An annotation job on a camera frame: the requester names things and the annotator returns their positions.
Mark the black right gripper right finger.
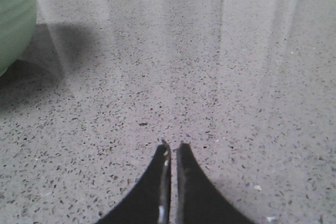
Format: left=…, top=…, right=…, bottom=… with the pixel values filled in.
left=176, top=143, right=252, bottom=224

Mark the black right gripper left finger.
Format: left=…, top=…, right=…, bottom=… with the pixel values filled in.
left=97, top=144, right=171, bottom=224

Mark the green ribbed bowl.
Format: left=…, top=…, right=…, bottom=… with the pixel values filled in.
left=1, top=0, right=37, bottom=75

